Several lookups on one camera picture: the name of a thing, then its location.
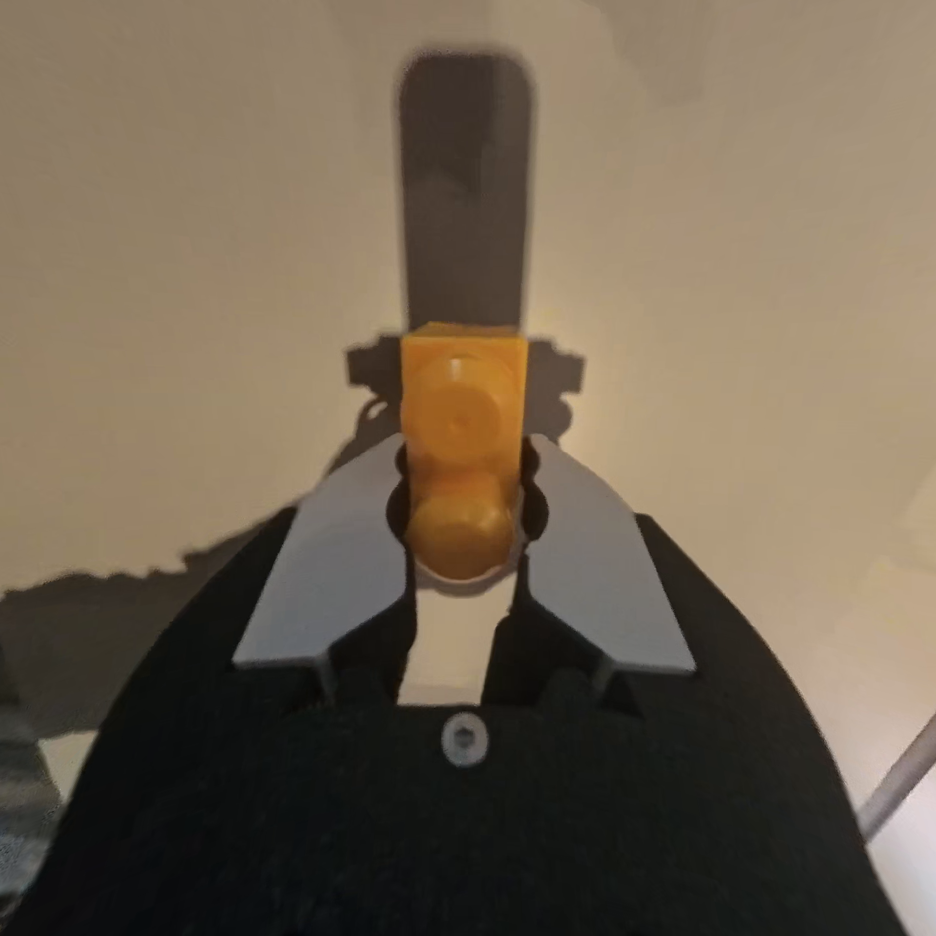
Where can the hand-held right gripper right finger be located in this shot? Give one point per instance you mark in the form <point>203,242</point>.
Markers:
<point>599,578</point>

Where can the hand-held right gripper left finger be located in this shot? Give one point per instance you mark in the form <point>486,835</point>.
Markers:
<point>329,578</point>

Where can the yellow two-stud toy block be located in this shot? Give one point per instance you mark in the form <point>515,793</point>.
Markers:
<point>461,417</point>

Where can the grey metal rod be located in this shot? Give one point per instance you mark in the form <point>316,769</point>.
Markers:
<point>896,790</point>

